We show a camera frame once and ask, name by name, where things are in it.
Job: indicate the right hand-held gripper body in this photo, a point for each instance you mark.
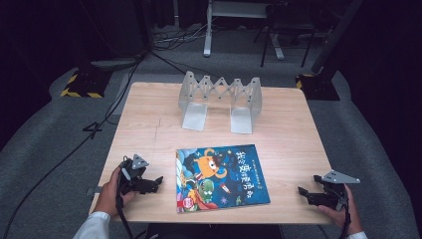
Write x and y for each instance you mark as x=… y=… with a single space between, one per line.
x=335 y=195

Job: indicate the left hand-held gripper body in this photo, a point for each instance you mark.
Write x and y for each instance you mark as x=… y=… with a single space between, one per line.
x=131 y=174

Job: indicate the person's right hand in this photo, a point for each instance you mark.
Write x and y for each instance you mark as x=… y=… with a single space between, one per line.
x=351 y=215

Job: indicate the person's left hand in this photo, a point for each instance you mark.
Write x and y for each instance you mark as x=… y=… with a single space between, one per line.
x=107 y=197

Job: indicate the blue picture book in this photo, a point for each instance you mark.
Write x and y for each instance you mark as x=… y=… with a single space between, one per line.
x=229 y=186

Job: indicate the grey expandable book rack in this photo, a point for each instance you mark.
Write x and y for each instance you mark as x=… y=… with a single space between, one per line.
x=194 y=114

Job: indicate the striped black stand base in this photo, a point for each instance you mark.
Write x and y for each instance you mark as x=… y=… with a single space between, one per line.
x=87 y=83
x=320 y=88

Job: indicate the black chair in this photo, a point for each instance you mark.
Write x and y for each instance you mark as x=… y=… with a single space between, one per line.
x=285 y=26

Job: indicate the dark slanted stand post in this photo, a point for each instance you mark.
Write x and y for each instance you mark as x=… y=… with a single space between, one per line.
x=335 y=36

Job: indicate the white desk frame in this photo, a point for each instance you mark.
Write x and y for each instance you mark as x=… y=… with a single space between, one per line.
x=208 y=36

